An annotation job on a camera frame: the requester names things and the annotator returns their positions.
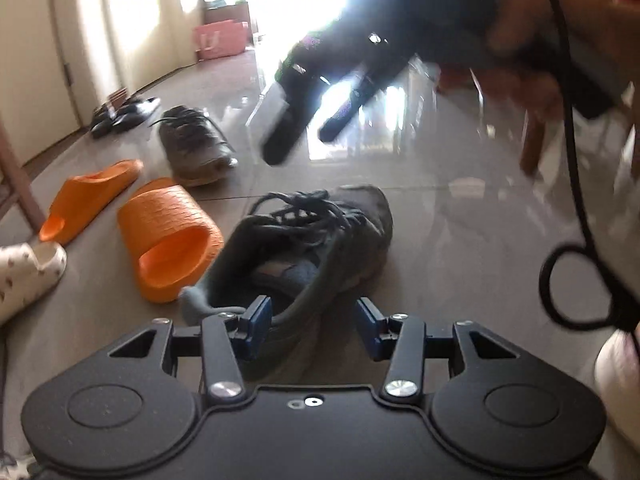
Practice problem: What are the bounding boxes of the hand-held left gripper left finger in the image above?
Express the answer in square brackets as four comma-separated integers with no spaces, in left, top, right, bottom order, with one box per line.
[105,295,273,403]

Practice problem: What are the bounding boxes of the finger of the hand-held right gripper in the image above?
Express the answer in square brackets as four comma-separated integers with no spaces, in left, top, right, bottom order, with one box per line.
[260,35,328,167]
[317,54,413,144]

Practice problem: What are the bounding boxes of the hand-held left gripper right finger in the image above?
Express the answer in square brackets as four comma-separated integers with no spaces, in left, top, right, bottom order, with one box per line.
[352,298,523,403]

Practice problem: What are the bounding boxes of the grey lace-up sneaker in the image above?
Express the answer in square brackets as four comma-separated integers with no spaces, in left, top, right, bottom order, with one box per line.
[150,105,240,188]
[180,185,393,381]

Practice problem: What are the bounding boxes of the orange foam slipper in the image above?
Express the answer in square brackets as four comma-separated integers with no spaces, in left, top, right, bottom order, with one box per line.
[39,159,145,247]
[117,177,225,303]

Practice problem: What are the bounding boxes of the white heart-print slipper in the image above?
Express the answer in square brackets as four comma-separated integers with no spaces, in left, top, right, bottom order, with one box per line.
[0,241,68,326]

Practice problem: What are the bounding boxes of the pink fabric slipper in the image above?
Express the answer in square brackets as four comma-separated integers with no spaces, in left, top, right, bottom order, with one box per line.
[594,330,640,456]

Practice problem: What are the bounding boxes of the wooden shoe rack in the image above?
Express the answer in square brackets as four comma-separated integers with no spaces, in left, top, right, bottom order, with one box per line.
[0,110,47,233]

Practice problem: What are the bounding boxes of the pink bag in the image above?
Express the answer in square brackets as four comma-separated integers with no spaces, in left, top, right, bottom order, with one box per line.
[194,19,249,62]

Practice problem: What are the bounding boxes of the cardboard box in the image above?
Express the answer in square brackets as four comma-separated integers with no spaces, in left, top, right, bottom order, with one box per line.
[200,0,251,26]

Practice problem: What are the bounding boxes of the black sandal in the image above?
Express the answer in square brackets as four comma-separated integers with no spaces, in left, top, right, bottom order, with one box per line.
[90,107,133,139]
[107,96,162,131]

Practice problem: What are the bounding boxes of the wooden chair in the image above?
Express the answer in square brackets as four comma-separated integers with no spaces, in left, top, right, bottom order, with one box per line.
[435,0,640,178]

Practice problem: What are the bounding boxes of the plain cream door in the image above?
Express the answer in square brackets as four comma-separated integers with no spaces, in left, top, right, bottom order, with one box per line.
[0,0,131,166]

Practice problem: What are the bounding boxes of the thick black cable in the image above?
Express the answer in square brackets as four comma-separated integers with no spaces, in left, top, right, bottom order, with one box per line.
[525,0,640,331]

